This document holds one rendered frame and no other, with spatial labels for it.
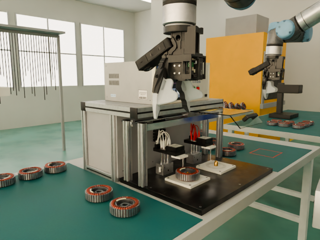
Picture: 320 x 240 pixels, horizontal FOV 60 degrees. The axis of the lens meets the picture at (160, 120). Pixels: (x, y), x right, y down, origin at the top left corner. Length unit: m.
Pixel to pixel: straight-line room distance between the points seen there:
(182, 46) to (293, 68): 6.05
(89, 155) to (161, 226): 0.69
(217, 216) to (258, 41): 4.09
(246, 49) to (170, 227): 4.26
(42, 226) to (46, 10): 7.28
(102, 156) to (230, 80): 3.95
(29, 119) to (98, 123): 6.37
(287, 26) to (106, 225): 1.03
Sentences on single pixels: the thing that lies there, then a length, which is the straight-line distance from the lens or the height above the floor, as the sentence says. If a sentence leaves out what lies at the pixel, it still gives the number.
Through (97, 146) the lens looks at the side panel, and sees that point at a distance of 1.44.
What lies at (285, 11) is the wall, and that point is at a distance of 6.85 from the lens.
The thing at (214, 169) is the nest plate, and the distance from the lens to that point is 1.45.
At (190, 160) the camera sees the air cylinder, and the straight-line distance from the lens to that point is 1.55.
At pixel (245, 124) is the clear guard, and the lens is 1.39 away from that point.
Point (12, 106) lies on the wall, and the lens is 7.57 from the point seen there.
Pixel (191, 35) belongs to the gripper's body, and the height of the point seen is 1.33.
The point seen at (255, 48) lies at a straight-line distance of 4.93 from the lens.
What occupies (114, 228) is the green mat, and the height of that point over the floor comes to 0.75.
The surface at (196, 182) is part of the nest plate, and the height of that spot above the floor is 0.78.
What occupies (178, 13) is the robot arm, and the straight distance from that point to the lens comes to 0.62.
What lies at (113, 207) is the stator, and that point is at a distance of 1.05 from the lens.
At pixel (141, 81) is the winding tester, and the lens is 1.33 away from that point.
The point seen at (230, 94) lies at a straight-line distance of 5.12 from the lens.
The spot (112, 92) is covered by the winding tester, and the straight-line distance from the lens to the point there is 1.50.
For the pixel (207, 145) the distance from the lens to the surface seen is 1.49.
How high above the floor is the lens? 1.24
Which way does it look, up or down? 9 degrees down
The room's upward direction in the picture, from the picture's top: straight up
